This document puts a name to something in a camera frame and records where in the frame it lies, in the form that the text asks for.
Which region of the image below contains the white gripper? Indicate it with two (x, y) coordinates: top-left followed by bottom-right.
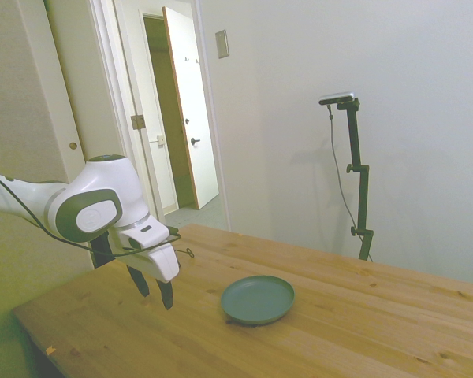
(117, 220), (181, 311)

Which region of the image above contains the teal round plate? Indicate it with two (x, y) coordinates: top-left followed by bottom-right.
(220, 275), (296, 327)

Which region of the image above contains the white open door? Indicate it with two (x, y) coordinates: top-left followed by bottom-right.
(162, 6), (221, 211)

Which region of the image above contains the cream sliding closet door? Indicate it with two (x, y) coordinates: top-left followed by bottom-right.
(17, 0), (122, 186)

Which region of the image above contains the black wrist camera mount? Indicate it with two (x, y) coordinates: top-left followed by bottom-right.
(90, 232), (114, 269)

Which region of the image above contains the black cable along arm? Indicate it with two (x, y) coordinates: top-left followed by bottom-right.
(0, 169), (182, 259)

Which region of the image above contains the white door frame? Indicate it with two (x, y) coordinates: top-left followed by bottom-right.
(88, 0), (233, 233)

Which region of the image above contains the black camera stand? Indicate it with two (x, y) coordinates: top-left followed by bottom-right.
(336, 98), (374, 261)

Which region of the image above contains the grey wall switch plate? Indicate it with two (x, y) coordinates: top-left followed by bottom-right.
(214, 29), (230, 60)

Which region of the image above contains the silver camera on stand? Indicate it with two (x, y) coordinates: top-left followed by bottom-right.
(318, 91), (356, 106)

